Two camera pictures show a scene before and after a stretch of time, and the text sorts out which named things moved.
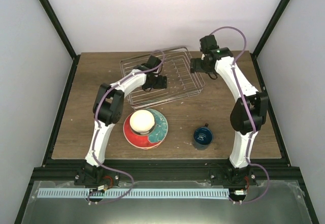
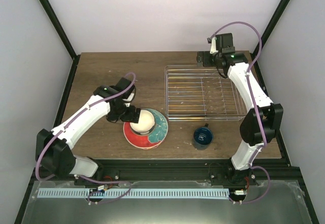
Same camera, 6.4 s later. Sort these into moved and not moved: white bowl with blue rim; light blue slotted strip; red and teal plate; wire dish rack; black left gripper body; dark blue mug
Moved: black left gripper body; wire dish rack
Not moved: white bowl with blue rim; red and teal plate; dark blue mug; light blue slotted strip
